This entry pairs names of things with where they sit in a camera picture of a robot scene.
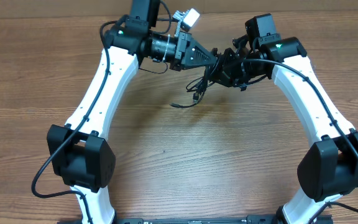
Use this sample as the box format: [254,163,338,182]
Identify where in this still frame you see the black cable bundle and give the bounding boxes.
[170,46,226,110]

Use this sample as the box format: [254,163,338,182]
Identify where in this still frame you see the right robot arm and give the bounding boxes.
[211,14,358,223]

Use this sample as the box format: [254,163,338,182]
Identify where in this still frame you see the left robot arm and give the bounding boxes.
[47,1,216,223]

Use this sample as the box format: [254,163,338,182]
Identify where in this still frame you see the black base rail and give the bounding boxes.
[57,214,334,224]

